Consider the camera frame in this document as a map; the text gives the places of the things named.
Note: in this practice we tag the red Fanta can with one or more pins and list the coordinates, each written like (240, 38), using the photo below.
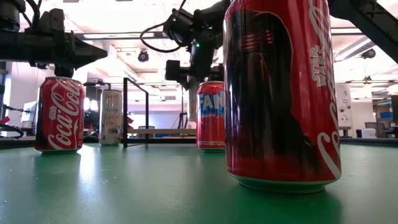
(210, 124)

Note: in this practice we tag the red object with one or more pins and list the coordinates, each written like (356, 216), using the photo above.
(4, 120)

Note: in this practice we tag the black ceiling camera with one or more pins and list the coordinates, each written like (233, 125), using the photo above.
(42, 65)
(143, 56)
(368, 53)

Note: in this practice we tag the Coca-Cola can dark figure print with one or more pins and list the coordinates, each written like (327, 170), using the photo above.
(280, 109)

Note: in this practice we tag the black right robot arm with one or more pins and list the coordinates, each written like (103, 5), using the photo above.
(367, 21)

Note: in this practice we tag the black metal table frame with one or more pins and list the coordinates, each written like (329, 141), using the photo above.
(367, 142)

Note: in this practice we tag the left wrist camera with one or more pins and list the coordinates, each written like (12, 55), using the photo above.
(53, 20)

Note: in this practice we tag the green table mat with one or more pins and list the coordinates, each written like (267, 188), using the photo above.
(124, 186)

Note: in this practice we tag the silver air duct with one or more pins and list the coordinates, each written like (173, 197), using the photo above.
(351, 49)

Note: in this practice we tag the Coca-Cola can white script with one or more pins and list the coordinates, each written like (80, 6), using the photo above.
(59, 118)

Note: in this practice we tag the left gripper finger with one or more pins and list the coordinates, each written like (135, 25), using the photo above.
(87, 54)
(63, 72)

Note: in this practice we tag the wooden shelf black metal frame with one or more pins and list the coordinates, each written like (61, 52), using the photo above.
(168, 131)

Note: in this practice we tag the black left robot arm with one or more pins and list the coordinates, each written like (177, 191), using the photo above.
(12, 46)

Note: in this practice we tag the white box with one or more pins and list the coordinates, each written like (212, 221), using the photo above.
(368, 133)

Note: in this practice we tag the long ceiling light strip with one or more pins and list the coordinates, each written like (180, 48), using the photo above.
(124, 35)

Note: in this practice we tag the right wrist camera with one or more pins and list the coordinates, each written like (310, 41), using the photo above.
(180, 29)

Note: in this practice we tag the white pillar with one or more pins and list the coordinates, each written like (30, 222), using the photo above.
(343, 105)

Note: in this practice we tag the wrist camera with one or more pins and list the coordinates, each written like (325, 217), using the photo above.
(180, 29)
(53, 20)

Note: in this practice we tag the computer monitor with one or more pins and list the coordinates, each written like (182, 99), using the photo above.
(29, 112)

